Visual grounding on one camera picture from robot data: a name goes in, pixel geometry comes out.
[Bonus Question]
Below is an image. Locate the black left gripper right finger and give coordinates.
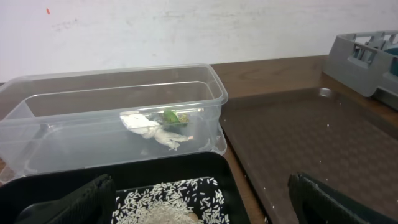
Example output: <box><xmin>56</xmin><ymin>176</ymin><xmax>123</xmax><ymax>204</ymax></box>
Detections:
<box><xmin>287</xmin><ymin>172</ymin><xmax>397</xmax><ymax>224</ymax></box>

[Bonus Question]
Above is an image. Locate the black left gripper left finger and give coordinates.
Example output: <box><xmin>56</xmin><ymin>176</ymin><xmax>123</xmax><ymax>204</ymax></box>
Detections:
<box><xmin>15</xmin><ymin>174</ymin><xmax>116</xmax><ymax>224</ymax></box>

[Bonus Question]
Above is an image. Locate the leftover rice pile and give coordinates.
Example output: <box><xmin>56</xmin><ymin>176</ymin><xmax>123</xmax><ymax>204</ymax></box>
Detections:
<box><xmin>110</xmin><ymin>177</ymin><xmax>231</xmax><ymax>224</ymax></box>

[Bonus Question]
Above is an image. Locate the green pandan cake wrapper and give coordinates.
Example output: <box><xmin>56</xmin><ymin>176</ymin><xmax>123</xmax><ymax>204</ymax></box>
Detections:
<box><xmin>157</xmin><ymin>110</ymin><xmax>189</xmax><ymax>129</ymax></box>

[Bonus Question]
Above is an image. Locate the light blue bowl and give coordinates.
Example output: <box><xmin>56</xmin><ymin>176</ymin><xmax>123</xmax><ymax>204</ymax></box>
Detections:
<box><xmin>385</xmin><ymin>47</ymin><xmax>398</xmax><ymax>76</ymax></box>

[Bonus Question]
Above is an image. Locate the black food waste tray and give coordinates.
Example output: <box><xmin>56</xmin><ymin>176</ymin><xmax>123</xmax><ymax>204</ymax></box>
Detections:
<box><xmin>1</xmin><ymin>152</ymin><xmax>249</xmax><ymax>224</ymax></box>

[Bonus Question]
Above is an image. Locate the clear plastic waste bin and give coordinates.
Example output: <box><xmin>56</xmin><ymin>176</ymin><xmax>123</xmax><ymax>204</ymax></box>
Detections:
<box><xmin>1</xmin><ymin>64</ymin><xmax>228</xmax><ymax>184</ymax></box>

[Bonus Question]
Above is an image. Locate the grey dishwasher rack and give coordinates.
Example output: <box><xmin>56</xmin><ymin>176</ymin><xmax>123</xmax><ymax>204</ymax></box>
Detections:
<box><xmin>323</xmin><ymin>30</ymin><xmax>397</xmax><ymax>110</ymax></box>

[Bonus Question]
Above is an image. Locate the dark brown serving tray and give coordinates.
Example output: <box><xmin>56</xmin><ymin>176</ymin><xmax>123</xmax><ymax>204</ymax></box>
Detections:
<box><xmin>220</xmin><ymin>88</ymin><xmax>397</xmax><ymax>223</ymax></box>

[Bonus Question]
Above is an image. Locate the crumpled white tissue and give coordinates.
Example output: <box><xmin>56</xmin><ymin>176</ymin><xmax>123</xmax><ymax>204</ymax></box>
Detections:
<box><xmin>119</xmin><ymin>113</ymin><xmax>194</xmax><ymax>151</ymax></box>

